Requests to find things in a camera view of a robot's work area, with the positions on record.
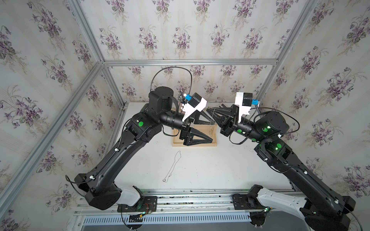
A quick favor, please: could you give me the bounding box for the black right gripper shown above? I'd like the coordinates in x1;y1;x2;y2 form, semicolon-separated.
210;106;269;146

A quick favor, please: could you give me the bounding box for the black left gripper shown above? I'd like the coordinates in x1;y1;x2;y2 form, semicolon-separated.
157;108;216;147

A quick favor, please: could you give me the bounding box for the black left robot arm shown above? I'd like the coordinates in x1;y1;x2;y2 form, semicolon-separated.
66;86;214;210

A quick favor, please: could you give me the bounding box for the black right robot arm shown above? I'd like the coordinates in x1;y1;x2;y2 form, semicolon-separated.
206;105;356;231

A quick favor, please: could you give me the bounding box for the wooden jewelry display stand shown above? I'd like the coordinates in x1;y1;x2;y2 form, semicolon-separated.
172;125;217;147

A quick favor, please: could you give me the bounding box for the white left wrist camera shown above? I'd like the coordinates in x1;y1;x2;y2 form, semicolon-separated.
181;93;207;122

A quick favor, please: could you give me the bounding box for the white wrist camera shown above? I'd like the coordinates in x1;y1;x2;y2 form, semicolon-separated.
235;92;260;123
181;93;207;122

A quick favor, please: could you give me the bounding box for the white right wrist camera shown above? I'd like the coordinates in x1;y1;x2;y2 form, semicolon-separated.
235;92;260;123

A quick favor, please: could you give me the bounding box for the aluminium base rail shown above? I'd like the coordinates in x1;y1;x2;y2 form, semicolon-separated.
69;188;306;231

